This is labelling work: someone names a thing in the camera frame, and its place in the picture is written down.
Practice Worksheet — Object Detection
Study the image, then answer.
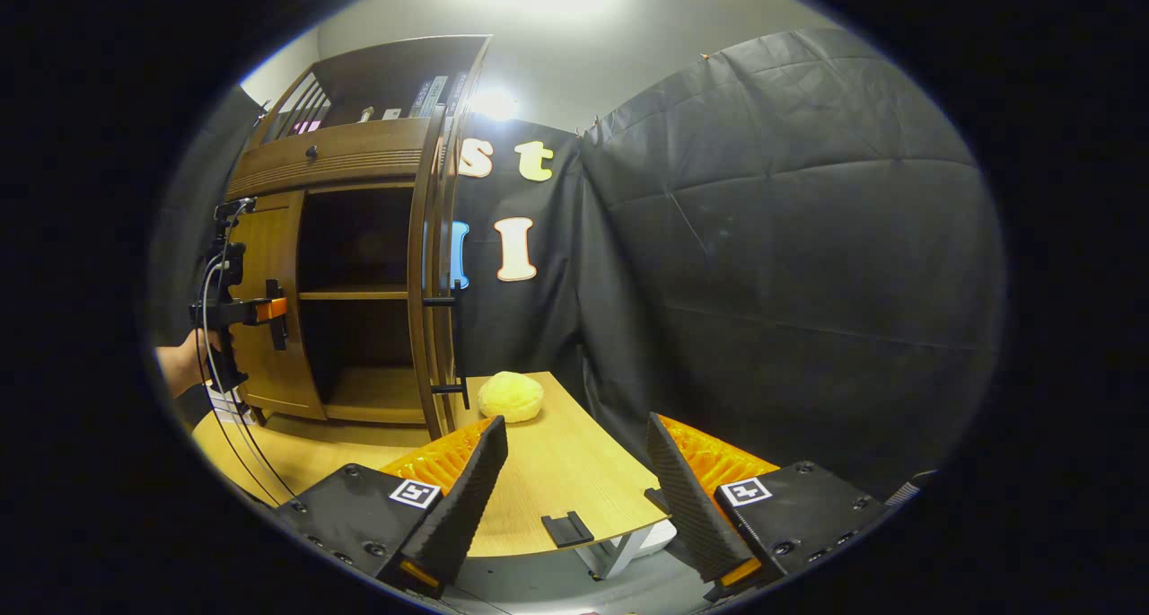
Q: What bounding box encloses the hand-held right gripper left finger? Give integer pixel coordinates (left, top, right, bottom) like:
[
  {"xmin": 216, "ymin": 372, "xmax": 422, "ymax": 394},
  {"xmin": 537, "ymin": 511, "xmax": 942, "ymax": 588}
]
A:
[{"xmin": 272, "ymin": 415, "xmax": 509, "ymax": 600}]

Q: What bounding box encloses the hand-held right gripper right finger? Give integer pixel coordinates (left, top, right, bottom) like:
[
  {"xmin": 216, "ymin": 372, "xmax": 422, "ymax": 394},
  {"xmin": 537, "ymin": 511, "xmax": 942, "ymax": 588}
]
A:
[{"xmin": 646, "ymin": 412, "xmax": 891, "ymax": 602}]

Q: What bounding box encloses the wooden shoe cabinet door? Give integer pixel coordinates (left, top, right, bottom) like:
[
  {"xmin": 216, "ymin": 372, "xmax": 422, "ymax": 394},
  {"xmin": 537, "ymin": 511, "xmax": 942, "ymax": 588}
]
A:
[
  {"xmin": 229, "ymin": 190, "xmax": 329, "ymax": 421},
  {"xmin": 408, "ymin": 103, "xmax": 473, "ymax": 441}
]

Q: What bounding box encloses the brown wooden shoe cabinet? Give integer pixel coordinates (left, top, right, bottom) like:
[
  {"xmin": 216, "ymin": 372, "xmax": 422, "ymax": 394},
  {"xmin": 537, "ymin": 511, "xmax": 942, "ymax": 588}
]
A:
[{"xmin": 224, "ymin": 34, "xmax": 493, "ymax": 441}]

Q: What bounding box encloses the wooden cabinet shelf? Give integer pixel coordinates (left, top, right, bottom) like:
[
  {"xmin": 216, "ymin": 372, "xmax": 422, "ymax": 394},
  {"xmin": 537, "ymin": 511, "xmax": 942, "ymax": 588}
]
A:
[{"xmin": 299, "ymin": 285, "xmax": 411, "ymax": 302}]

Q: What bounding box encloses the wooden cabinet drawer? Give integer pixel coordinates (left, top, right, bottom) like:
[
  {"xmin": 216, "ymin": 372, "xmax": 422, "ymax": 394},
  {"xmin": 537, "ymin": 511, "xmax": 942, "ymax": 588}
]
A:
[{"xmin": 224, "ymin": 117, "xmax": 434, "ymax": 201}]

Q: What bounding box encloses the white table leg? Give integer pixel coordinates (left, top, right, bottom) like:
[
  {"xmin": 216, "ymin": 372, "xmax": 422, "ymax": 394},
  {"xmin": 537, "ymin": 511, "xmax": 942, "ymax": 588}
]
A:
[{"xmin": 574, "ymin": 518, "xmax": 679, "ymax": 582}]

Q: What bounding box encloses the black table clamp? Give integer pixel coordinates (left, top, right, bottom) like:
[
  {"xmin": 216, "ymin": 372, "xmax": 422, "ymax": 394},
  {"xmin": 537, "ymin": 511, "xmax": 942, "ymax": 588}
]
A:
[{"xmin": 541, "ymin": 511, "xmax": 594, "ymax": 549}]

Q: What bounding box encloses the yellow round sponge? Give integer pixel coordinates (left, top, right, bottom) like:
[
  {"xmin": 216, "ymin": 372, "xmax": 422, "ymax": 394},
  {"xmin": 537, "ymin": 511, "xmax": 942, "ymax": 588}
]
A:
[{"xmin": 477, "ymin": 371, "xmax": 545, "ymax": 424}]

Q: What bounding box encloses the black backdrop cloth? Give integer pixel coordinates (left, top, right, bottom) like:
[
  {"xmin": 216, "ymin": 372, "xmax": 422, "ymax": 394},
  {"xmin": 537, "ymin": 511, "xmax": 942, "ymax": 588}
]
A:
[{"xmin": 148, "ymin": 27, "xmax": 1006, "ymax": 499}]

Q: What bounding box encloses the black cable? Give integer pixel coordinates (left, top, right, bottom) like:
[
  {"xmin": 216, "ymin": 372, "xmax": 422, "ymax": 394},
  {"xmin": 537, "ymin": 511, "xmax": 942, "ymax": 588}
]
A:
[
  {"xmin": 208, "ymin": 238, "xmax": 297, "ymax": 499},
  {"xmin": 199, "ymin": 258, "xmax": 270, "ymax": 505}
]

